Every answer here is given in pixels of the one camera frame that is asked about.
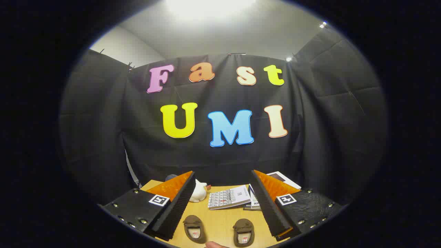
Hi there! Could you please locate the white book black lettering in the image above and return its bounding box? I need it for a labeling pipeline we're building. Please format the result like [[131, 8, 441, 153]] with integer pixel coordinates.
[[248, 184, 262, 209]]

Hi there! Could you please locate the white stand pole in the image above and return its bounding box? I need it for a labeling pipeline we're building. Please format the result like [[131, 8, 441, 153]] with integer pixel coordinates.
[[124, 150, 141, 189]]

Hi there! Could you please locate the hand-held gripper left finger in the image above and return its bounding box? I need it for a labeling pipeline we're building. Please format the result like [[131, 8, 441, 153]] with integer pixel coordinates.
[[99, 170, 196, 241]]

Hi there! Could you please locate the white book with dark picture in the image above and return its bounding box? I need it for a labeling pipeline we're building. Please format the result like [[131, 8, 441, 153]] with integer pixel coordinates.
[[267, 171, 302, 190]]

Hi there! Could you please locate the grey patterned cover book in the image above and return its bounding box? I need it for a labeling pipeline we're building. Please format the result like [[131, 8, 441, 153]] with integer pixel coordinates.
[[208, 185, 252, 210]]

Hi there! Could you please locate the white duck plush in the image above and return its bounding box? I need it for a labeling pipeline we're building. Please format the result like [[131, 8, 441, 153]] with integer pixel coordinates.
[[189, 178, 208, 203]]

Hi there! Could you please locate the brown fuzzy slipper shoe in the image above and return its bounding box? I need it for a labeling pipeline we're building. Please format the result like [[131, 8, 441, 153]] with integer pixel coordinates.
[[233, 218, 255, 248], [183, 215, 207, 244]]

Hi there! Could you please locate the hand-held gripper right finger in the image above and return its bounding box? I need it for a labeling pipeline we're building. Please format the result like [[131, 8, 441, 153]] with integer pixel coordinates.
[[250, 169, 347, 242]]

